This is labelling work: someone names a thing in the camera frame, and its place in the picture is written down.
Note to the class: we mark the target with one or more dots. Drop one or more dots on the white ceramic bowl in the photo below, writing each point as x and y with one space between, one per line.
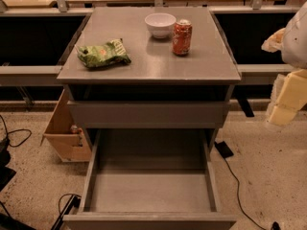
160 24

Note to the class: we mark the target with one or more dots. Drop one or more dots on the small can in box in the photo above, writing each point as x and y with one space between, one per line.
75 130

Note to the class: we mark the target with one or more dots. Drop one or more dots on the grey drawer cabinet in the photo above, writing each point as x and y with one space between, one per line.
155 74

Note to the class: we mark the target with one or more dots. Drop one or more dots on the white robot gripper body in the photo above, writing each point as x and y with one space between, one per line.
296 43

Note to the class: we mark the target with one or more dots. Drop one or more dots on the orange soda can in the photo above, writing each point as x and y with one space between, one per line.
182 34

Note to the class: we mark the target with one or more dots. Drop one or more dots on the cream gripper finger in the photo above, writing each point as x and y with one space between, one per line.
274 42
289 95

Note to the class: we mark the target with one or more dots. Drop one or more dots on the closed grey top drawer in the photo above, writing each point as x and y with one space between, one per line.
149 114

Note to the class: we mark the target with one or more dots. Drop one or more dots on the black power adapter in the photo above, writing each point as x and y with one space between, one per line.
224 150

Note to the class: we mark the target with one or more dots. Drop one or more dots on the open grey middle drawer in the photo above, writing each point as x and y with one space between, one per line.
150 179

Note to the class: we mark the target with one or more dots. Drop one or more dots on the brown cardboard box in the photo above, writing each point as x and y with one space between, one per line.
69 147

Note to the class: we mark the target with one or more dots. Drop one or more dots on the green jalapeno chip bag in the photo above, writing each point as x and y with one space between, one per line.
98 56

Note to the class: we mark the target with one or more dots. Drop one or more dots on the black equipment at left edge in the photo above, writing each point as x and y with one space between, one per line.
7 222

